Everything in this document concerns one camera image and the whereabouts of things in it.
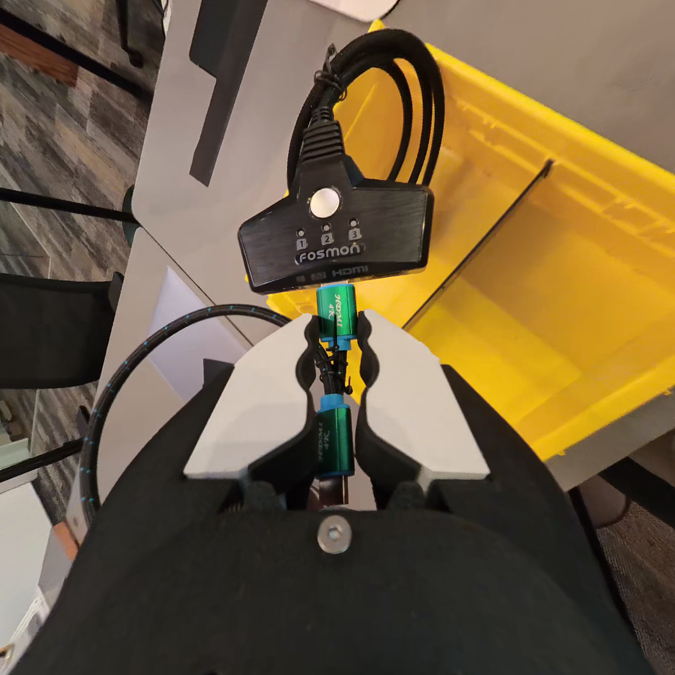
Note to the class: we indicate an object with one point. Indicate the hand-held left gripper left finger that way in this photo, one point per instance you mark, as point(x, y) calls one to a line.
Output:
point(253, 411)

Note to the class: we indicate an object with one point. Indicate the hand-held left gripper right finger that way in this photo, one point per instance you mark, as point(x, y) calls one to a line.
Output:
point(422, 411)

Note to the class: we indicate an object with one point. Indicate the yellow plastic bin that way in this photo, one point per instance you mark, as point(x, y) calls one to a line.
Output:
point(553, 316)

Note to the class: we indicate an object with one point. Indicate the black switch box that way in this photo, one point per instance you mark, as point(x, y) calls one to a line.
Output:
point(369, 227)

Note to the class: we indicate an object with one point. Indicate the dark bin divider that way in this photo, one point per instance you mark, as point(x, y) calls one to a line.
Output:
point(506, 213)

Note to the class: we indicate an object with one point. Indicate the black office chair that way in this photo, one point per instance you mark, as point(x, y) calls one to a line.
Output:
point(47, 327)

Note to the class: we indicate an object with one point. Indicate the black metal table leg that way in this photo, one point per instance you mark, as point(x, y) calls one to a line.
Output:
point(63, 203)

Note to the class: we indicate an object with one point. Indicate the white flat table plate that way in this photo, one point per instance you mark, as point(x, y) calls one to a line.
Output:
point(353, 8)

